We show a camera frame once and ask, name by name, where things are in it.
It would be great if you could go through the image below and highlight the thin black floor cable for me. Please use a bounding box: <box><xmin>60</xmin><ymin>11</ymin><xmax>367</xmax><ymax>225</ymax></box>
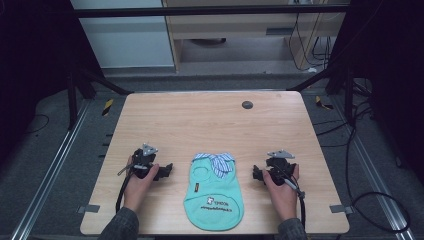
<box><xmin>24</xmin><ymin>113</ymin><xmax>51</xmax><ymax>135</ymax></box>

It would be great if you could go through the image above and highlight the yellow black hazard tape strip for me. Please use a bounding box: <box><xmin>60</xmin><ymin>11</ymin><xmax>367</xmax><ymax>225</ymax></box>
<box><xmin>315</xmin><ymin>95</ymin><xmax>334</xmax><ymax>111</ymax></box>
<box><xmin>101</xmin><ymin>98</ymin><xmax>115</xmax><ymax>117</ymax></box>

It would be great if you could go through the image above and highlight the aluminium floor rail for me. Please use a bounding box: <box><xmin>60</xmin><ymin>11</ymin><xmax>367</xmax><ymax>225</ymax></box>
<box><xmin>9</xmin><ymin>99</ymin><xmax>93</xmax><ymax>240</ymax></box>
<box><xmin>333</xmin><ymin>96</ymin><xmax>416</xmax><ymax>240</ymax></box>

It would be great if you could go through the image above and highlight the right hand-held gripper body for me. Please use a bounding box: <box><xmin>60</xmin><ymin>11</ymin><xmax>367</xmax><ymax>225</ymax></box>
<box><xmin>264</xmin><ymin>149</ymin><xmax>298</xmax><ymax>187</ymax></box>

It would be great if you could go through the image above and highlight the black metal frame stand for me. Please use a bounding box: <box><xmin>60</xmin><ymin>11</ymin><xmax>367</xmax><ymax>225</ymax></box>
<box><xmin>288</xmin><ymin>63</ymin><xmax>356</xmax><ymax>126</ymax></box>
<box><xmin>66</xmin><ymin>68</ymin><xmax>134</xmax><ymax>131</ymax></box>

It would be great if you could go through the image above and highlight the hand-held gripper black cable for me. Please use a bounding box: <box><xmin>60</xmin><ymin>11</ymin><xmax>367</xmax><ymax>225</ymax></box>
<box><xmin>115</xmin><ymin>164</ymin><xmax>135</xmax><ymax>214</ymax></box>
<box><xmin>282</xmin><ymin>173</ymin><xmax>307</xmax><ymax>231</ymax></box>

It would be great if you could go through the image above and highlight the black hanging cables bundle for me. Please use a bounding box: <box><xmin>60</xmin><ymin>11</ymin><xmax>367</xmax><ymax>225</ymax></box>
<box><xmin>288</xmin><ymin>11</ymin><xmax>334</xmax><ymax>73</ymax></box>

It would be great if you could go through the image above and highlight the person's right hand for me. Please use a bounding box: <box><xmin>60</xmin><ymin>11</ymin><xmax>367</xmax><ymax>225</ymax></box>
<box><xmin>261</xmin><ymin>164</ymin><xmax>300</xmax><ymax>222</ymax></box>

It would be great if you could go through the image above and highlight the white cabinet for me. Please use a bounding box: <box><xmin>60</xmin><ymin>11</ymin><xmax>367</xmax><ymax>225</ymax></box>
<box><xmin>70</xmin><ymin>0</ymin><xmax>176</xmax><ymax>69</ymax></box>

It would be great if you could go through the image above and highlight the right hand-held gripper black cable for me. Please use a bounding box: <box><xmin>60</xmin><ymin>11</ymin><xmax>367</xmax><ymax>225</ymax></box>
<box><xmin>282</xmin><ymin>173</ymin><xmax>307</xmax><ymax>231</ymax></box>

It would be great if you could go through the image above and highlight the light wooden desk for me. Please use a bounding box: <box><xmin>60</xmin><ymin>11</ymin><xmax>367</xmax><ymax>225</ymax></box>
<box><xmin>162</xmin><ymin>0</ymin><xmax>348</xmax><ymax>73</ymax></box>

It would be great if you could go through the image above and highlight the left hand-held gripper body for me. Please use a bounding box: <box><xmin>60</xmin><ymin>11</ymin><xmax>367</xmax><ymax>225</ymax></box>
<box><xmin>131</xmin><ymin>143</ymin><xmax>160</xmax><ymax>180</ymax></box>

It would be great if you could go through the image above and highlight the left hand-held gripper black cable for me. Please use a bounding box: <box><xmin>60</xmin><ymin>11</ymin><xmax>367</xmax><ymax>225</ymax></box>
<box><xmin>115</xmin><ymin>164</ymin><xmax>135</xmax><ymax>214</ymax></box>

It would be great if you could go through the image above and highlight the person's left hand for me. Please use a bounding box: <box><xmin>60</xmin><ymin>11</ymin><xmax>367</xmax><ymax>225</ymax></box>
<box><xmin>122</xmin><ymin>155</ymin><xmax>161</xmax><ymax>213</ymax></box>

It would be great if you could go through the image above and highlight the grey metal table bracket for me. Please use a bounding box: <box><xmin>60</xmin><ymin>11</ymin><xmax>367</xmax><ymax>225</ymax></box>
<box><xmin>76</xmin><ymin>204</ymin><xmax>101</xmax><ymax>214</ymax></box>
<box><xmin>329</xmin><ymin>204</ymin><xmax>354</xmax><ymax>215</ymax></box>

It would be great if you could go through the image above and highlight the black horizontal frame bar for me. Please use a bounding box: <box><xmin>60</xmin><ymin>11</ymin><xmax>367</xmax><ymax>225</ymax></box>
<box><xmin>71</xmin><ymin>4</ymin><xmax>351</xmax><ymax>18</ymax></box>

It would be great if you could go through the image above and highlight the teal pet shirt striped collar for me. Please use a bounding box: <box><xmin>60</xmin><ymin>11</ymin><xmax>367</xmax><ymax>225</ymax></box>
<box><xmin>183</xmin><ymin>152</ymin><xmax>245</xmax><ymax>232</ymax></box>

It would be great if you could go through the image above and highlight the black floor cable loop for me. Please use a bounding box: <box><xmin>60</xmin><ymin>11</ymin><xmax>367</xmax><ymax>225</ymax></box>
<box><xmin>344</xmin><ymin>126</ymin><xmax>412</xmax><ymax>234</ymax></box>

